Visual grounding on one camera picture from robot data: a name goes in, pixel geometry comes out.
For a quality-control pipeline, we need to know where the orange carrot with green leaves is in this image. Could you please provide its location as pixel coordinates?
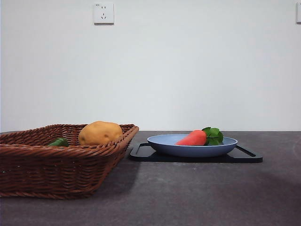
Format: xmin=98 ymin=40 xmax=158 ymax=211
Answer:
xmin=175 ymin=127 xmax=224 ymax=146

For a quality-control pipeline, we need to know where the blue round plate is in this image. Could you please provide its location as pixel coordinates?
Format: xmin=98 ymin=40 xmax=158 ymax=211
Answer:
xmin=147 ymin=134 xmax=238 ymax=158

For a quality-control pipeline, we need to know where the black flat tray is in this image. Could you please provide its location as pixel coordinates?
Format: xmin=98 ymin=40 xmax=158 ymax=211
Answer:
xmin=128 ymin=142 xmax=263 ymax=163

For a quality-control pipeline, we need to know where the yellow-brown potato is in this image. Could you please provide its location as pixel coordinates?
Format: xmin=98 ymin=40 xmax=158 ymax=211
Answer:
xmin=78 ymin=121 xmax=123 ymax=146

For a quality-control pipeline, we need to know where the green vegetable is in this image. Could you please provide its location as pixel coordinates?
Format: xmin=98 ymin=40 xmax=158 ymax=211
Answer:
xmin=48 ymin=137 xmax=69 ymax=147

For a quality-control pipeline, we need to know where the brown wicker basket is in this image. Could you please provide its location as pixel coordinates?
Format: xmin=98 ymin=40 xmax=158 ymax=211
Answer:
xmin=0 ymin=124 xmax=140 ymax=200

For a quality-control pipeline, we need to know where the white wall socket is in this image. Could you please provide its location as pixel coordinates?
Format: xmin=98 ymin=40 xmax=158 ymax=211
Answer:
xmin=94 ymin=2 xmax=115 ymax=25

